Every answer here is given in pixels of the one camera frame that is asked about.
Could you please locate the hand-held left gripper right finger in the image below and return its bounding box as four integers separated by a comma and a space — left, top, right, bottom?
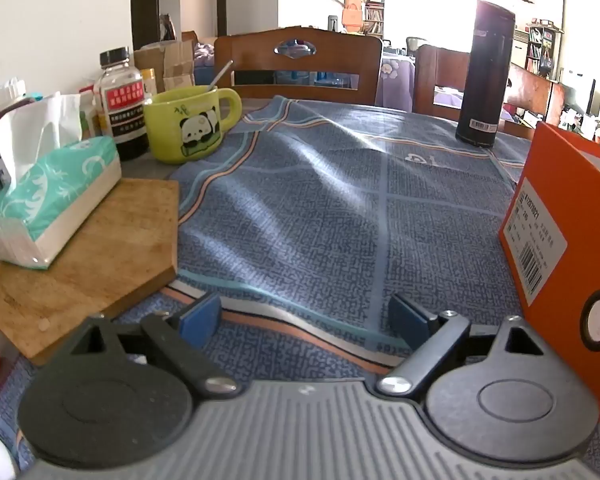
376, 293, 557, 397

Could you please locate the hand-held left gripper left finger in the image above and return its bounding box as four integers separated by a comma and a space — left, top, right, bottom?
67, 292, 241, 402

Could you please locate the orange cardboard box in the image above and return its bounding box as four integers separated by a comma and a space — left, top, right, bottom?
498, 121, 600, 423

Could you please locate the wooden cutting board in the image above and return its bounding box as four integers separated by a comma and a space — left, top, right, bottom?
0, 177, 181, 366

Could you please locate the blue patterned tablecloth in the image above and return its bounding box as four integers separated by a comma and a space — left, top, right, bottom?
0, 95, 600, 480

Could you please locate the green panda mug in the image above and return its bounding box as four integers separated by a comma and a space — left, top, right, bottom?
144, 86, 243, 165

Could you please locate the teal tissue pack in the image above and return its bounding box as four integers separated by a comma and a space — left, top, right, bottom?
0, 92, 123, 271

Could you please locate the glass bottle with black cap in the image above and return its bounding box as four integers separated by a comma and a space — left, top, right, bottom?
94, 46, 150, 162

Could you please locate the purple cloth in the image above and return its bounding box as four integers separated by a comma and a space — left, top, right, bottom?
380, 55, 417, 111

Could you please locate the metal spoon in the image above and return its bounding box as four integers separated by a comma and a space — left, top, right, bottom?
207, 60, 234, 92

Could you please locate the black thermos bottle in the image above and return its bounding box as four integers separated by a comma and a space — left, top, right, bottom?
455, 0, 516, 149

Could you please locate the wooden chair with oval cutout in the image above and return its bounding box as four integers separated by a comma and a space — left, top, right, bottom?
214, 26, 383, 107

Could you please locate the dark bookshelf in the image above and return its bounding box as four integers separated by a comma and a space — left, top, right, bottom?
522, 20, 566, 81

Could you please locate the wooden bookshelf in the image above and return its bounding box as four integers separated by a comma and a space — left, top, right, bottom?
362, 0, 386, 36

